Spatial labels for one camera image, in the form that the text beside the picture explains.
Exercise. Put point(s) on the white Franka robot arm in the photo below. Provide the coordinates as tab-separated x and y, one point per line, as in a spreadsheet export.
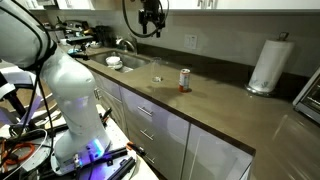
70	93

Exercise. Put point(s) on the black coffee machine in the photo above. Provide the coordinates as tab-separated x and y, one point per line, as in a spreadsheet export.
103	35

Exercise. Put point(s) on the white paper towel roll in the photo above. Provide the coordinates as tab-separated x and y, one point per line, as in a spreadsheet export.
270	65

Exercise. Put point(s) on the stainless steel sink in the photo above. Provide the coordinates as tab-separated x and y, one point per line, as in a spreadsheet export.
133	61

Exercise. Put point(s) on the black aluminium rail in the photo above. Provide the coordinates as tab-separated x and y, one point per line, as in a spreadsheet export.
121	168
113	154

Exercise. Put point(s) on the black and orange clamp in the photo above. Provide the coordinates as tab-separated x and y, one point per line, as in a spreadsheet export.
135	148
106	115

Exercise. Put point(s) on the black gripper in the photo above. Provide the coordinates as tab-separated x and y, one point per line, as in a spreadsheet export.
152	22

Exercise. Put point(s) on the white wall outlet plate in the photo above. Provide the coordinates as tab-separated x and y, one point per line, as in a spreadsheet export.
190	42

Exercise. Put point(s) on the white bowl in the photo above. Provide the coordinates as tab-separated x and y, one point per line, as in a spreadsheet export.
113	60

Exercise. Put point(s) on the tall clear glass cup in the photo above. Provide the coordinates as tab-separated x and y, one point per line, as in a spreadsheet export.
156	71

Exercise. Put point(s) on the white chair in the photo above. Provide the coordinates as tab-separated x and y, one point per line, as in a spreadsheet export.
16	75

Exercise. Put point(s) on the white cup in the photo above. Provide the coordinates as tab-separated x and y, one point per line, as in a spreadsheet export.
63	42

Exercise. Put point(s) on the metal paper towel holder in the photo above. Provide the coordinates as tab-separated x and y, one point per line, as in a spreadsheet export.
283	35

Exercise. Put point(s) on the chrome sink faucet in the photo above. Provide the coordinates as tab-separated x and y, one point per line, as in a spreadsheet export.
128	43

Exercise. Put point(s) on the silver toaster oven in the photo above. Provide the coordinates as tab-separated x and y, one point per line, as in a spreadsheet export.
310	98

